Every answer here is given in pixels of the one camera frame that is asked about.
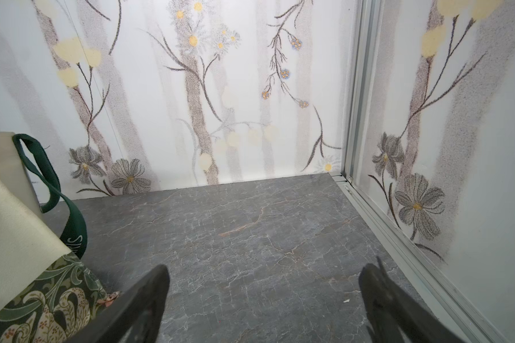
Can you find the green floral fabric pouch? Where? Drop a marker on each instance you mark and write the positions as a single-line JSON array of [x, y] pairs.
[[63, 300]]

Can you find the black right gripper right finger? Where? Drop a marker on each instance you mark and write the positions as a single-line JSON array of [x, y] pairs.
[[393, 315]]

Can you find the cream canvas tote bag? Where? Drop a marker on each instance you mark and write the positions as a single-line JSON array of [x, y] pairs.
[[38, 223]]

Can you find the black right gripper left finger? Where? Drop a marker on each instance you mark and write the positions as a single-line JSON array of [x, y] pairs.
[[136, 316]]

